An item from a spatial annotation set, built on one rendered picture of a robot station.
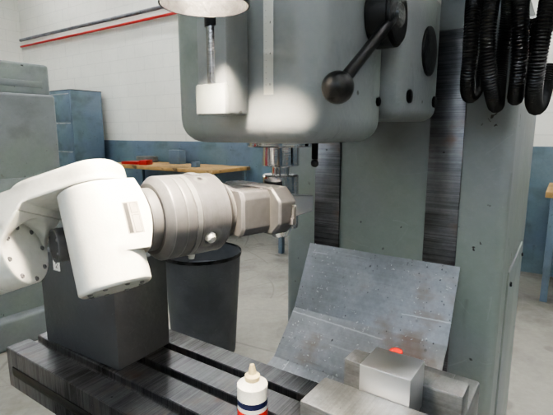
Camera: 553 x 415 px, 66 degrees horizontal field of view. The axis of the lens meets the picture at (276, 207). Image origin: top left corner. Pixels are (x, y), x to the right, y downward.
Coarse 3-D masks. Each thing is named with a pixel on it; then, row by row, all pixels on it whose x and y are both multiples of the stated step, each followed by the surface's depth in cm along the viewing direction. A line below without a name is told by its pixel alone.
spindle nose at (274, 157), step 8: (264, 152) 54; (272, 152) 53; (280, 152) 53; (288, 152) 53; (296, 152) 54; (264, 160) 54; (272, 160) 53; (280, 160) 53; (288, 160) 53; (296, 160) 54
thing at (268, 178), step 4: (264, 176) 54; (268, 176) 54; (272, 176) 53; (276, 176) 53; (280, 176) 53; (284, 176) 53; (288, 176) 53; (292, 176) 54; (296, 176) 54; (264, 180) 54; (268, 180) 54; (272, 180) 53; (276, 180) 53; (280, 180) 53; (284, 180) 53; (288, 180) 53; (292, 180) 54; (296, 180) 54
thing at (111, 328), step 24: (48, 288) 82; (72, 288) 78; (144, 288) 77; (48, 312) 84; (72, 312) 79; (96, 312) 75; (120, 312) 73; (144, 312) 78; (48, 336) 85; (72, 336) 80; (96, 336) 76; (120, 336) 74; (144, 336) 78; (168, 336) 83; (96, 360) 77; (120, 360) 74
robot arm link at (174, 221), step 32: (64, 192) 39; (96, 192) 38; (128, 192) 40; (160, 192) 42; (64, 224) 39; (96, 224) 38; (128, 224) 39; (160, 224) 41; (192, 224) 42; (64, 256) 42; (96, 256) 37; (128, 256) 38; (160, 256) 44; (96, 288) 37; (128, 288) 42
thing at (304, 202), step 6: (300, 198) 54; (306, 198) 55; (312, 198) 55; (294, 204) 53; (300, 204) 54; (306, 204) 55; (312, 204) 56; (300, 210) 54; (306, 210) 55; (312, 210) 56
